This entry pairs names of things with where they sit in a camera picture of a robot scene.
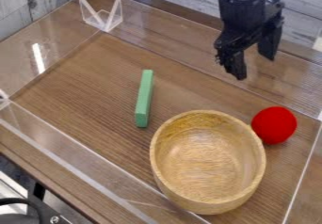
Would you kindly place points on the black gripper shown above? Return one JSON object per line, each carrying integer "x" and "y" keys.
{"x": 246, "y": 19}

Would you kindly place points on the red plush strawberry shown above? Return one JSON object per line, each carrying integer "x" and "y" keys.
{"x": 274, "y": 124}

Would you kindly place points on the green rectangular block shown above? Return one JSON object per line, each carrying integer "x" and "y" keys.
{"x": 142, "y": 111}

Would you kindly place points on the wooden oval bowl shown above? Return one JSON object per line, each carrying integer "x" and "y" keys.
{"x": 207, "y": 160}

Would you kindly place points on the clear acrylic corner bracket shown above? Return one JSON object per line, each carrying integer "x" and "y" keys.
{"x": 103, "y": 20}

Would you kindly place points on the black table leg bracket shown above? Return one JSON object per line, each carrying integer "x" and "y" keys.
{"x": 48, "y": 215}

